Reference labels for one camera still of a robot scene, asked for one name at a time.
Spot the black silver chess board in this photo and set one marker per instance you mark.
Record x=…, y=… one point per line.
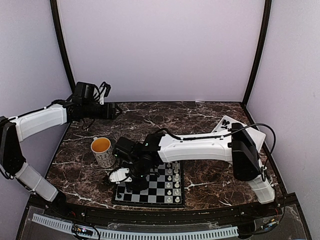
x=153, y=197

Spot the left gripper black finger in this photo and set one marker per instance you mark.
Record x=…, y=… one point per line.
x=117, y=115
x=118, y=109

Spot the black frame post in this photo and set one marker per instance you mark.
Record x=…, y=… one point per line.
x=61, y=43
x=259, y=51

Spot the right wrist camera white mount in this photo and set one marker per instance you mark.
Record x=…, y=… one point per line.
x=117, y=176

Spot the white chess pieces row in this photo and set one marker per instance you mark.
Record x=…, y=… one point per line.
x=172, y=188

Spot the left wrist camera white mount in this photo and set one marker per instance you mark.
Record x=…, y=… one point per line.
x=103, y=92

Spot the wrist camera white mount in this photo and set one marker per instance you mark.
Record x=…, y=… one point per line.
x=103, y=92
x=117, y=176

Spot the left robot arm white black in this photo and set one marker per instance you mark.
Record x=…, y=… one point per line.
x=86, y=102

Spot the right black frame post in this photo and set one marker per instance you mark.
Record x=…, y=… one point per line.
x=259, y=51

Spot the black aluminium front rail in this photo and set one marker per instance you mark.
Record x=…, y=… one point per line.
x=234, y=207

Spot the white slotted cable duct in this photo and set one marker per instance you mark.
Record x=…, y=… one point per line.
x=100, y=233

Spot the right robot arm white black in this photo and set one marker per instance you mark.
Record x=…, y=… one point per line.
x=237, y=144

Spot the patterned mug orange inside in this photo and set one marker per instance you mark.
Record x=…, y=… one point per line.
x=102, y=150

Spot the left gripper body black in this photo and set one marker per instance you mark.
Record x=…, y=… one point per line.
x=106, y=113

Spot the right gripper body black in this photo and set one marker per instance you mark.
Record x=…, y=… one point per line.
x=142, y=185

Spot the black chess pieces in tray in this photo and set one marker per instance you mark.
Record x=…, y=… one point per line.
x=225, y=124

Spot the white plastic tray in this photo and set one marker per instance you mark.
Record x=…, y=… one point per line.
x=257, y=136

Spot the left black frame post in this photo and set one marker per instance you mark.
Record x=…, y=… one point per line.
x=61, y=43

